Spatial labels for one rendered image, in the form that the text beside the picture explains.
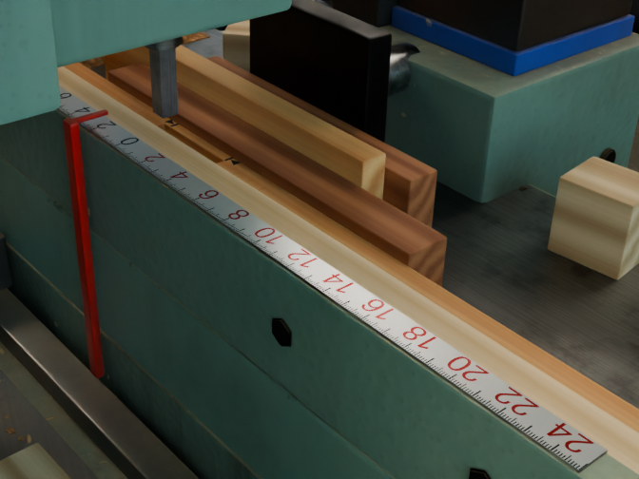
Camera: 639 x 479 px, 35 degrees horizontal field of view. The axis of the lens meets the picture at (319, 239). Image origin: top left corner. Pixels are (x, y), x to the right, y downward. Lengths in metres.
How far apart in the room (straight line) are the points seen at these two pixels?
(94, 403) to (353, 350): 0.21
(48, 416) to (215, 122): 0.18
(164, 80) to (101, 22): 0.07
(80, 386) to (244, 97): 0.17
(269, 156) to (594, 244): 0.15
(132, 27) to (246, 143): 0.08
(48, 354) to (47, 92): 0.22
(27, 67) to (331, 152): 0.15
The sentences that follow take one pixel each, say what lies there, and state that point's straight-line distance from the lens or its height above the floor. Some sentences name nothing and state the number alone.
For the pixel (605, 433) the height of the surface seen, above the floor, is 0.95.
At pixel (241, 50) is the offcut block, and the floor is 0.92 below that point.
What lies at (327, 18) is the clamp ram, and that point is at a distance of 0.49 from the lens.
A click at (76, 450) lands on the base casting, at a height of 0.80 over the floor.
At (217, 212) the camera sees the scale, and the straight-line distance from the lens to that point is 0.40.
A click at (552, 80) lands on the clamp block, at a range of 0.54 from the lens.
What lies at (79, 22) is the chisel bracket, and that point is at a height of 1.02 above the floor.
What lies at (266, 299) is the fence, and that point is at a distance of 0.39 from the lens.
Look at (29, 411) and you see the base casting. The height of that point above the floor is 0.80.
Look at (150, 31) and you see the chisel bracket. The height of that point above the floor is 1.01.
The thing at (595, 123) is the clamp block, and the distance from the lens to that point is 0.59.
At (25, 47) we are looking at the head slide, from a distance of 0.37.
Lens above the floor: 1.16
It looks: 32 degrees down
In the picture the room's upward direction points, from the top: 2 degrees clockwise
